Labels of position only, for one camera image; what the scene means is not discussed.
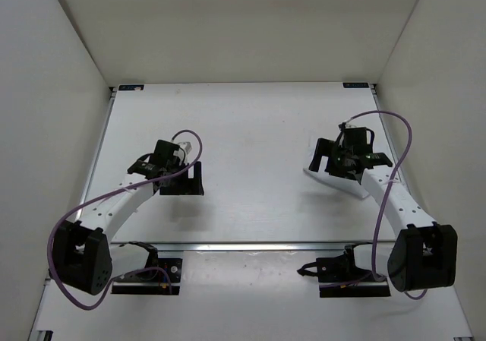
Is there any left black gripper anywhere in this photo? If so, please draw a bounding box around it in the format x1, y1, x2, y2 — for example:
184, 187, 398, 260
161, 159, 204, 194

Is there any white skirt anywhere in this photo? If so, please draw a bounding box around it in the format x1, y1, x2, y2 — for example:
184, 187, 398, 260
302, 131, 370, 200

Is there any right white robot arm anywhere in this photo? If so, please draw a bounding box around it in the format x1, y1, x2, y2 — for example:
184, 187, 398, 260
304, 127, 458, 292

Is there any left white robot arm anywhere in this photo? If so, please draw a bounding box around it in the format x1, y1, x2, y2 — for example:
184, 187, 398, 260
48, 140, 204, 295

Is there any right blue corner label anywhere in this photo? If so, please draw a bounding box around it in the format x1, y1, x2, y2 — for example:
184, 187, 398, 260
342, 82, 369, 89

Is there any blue corner label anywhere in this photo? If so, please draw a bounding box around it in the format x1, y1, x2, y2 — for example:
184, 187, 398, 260
342, 82, 369, 89
118, 84, 144, 91

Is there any left blue corner label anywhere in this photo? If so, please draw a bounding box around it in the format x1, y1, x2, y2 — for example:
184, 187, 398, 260
118, 84, 144, 91

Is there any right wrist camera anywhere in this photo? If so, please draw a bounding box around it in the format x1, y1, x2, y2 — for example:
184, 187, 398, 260
339, 122, 356, 131

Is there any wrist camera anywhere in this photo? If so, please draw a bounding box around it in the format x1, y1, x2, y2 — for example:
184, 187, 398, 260
339, 122, 356, 131
176, 141, 192, 156

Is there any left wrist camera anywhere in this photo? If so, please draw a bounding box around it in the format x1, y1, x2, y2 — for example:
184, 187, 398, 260
176, 141, 192, 156

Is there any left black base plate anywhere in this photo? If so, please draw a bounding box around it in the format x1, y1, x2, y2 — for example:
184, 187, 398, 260
111, 242, 183, 295

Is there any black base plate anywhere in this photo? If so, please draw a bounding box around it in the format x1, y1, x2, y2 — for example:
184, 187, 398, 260
297, 243, 391, 298
111, 242, 183, 295

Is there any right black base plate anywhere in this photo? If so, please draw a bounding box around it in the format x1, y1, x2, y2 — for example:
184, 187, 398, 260
297, 243, 391, 298

